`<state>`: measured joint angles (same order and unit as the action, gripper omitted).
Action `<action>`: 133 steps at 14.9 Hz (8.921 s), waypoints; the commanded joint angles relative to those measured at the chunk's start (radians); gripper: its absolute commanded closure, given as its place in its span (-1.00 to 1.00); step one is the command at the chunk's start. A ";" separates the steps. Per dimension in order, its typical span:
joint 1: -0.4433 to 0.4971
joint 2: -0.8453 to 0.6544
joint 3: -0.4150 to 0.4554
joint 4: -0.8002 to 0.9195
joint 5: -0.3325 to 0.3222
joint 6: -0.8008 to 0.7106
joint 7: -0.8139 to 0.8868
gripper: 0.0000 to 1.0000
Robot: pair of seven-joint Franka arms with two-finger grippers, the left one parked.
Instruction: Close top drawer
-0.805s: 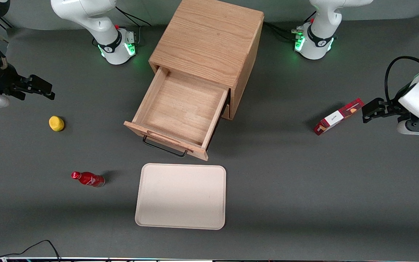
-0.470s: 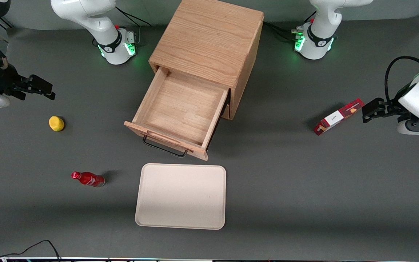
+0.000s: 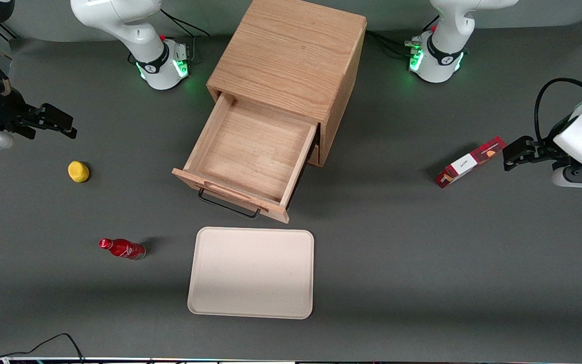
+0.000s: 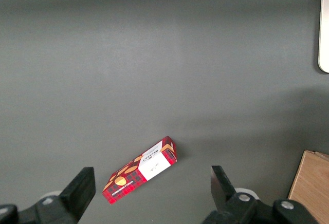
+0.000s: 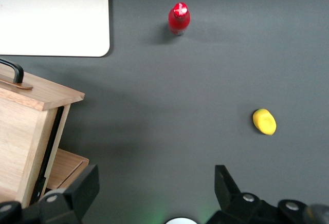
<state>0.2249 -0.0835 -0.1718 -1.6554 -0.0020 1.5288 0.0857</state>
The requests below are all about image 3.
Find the beige plastic tray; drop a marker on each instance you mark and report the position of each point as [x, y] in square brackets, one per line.
[250, 273]

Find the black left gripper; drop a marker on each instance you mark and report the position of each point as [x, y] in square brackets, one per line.
[542, 148]

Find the wooden drawer front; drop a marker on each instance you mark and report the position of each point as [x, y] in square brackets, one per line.
[314, 155]

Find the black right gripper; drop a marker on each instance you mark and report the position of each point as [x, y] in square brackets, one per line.
[2, 111]

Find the red and white snack box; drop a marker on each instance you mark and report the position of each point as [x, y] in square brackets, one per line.
[465, 164]

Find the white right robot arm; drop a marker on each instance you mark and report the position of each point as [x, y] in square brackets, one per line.
[119, 25]

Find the yellow lemon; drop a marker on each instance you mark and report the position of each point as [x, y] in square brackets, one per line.
[78, 172]

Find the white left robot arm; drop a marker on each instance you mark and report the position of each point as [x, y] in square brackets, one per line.
[447, 55]

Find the red bottle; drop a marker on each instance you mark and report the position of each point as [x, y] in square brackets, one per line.
[122, 248]

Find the wooden drawer cabinet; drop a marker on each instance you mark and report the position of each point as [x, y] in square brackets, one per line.
[291, 50]

